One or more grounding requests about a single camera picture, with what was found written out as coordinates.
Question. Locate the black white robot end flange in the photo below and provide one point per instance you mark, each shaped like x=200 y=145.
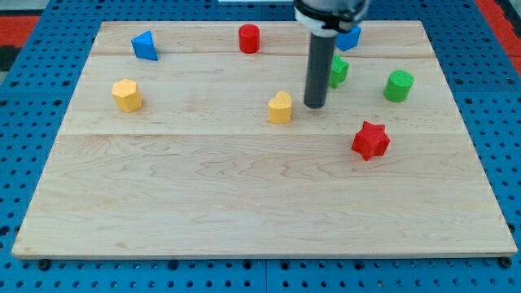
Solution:
x=326 y=18

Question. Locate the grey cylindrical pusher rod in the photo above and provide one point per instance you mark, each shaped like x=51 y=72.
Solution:
x=321 y=51

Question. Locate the red star block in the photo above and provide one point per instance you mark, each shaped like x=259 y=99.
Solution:
x=371 y=140

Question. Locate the green star block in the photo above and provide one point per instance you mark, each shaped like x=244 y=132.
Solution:
x=339 y=71

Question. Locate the light wooden board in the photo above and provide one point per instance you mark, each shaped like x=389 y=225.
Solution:
x=199 y=173

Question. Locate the blue cube block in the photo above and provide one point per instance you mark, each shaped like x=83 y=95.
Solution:
x=349 y=40

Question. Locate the yellow heart block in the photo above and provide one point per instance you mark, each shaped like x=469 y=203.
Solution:
x=280 y=108

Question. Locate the red cylinder block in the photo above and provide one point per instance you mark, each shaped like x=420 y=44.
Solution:
x=249 y=38

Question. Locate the green cylinder block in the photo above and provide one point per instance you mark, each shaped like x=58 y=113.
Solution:
x=398 y=86

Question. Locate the blue triangle block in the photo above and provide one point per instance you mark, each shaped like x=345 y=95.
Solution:
x=144 y=46

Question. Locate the yellow hexagon block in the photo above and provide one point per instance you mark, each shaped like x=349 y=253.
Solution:
x=127 y=95

